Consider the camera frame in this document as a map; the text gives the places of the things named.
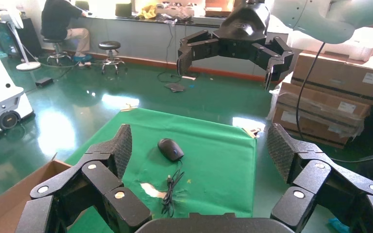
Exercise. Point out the yellow cloth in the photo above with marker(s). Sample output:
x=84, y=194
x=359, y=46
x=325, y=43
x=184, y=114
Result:
x=148, y=11

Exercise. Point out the plastic wrapped cardboard carton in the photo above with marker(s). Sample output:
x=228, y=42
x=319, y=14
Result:
x=312, y=127
x=321, y=104

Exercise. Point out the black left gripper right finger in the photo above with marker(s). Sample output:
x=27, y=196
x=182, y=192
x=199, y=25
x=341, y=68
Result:
x=312, y=173

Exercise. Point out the black round stool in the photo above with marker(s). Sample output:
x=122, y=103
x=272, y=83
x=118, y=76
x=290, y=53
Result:
x=56, y=48
x=110, y=46

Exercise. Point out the large brown cardboard carton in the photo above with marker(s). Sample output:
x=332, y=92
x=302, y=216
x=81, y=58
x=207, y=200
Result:
x=344, y=74

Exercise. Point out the open brown cardboard box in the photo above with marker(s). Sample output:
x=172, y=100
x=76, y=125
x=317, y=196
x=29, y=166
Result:
x=9, y=202

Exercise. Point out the white stand base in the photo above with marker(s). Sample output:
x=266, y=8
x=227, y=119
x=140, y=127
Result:
x=25, y=48

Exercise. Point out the blue floor scrap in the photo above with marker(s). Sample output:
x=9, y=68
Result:
x=338, y=225

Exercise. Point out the black cabinet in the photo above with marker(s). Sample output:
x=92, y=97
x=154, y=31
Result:
x=28, y=35

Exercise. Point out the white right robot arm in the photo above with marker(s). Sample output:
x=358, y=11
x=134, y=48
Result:
x=321, y=16

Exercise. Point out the green table cloth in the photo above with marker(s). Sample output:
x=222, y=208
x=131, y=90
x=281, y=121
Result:
x=212, y=167

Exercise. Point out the silver table clamp clip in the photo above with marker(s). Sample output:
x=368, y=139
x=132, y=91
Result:
x=129, y=107
x=252, y=131

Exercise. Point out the black power adapter brick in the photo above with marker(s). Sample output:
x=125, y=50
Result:
x=44, y=81

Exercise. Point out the seated person in black shirt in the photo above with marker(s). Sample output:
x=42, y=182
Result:
x=57, y=19

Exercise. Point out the small black box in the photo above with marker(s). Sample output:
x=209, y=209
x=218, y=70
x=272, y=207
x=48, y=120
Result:
x=123, y=10

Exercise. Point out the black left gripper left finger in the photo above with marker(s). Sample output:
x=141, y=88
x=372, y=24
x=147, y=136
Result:
x=93, y=170

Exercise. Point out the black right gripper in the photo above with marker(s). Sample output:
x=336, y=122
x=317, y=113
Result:
x=242, y=32

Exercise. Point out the flat black floor item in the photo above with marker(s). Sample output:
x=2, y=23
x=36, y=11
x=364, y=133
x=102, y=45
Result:
x=174, y=87

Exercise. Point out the brown box on bench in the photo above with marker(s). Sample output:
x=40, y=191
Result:
x=218, y=9

